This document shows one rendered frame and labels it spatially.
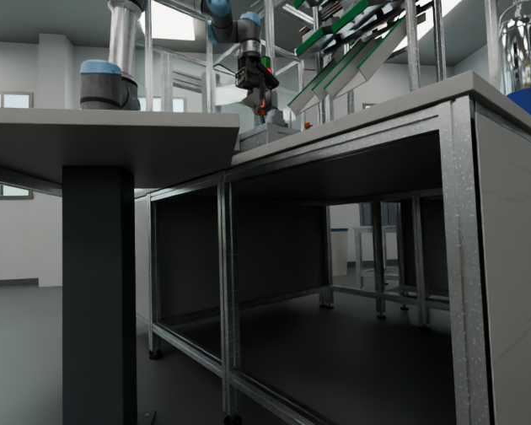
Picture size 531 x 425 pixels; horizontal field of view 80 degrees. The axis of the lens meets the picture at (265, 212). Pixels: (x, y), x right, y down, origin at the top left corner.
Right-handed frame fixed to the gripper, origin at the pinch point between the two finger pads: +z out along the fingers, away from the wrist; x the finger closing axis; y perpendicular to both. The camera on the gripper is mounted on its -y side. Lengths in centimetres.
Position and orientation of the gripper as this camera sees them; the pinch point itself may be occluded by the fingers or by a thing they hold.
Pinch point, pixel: (257, 111)
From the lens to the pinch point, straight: 123.3
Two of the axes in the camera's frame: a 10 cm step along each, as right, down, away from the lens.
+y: -7.8, -0.1, -6.3
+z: 0.3, 10.0, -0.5
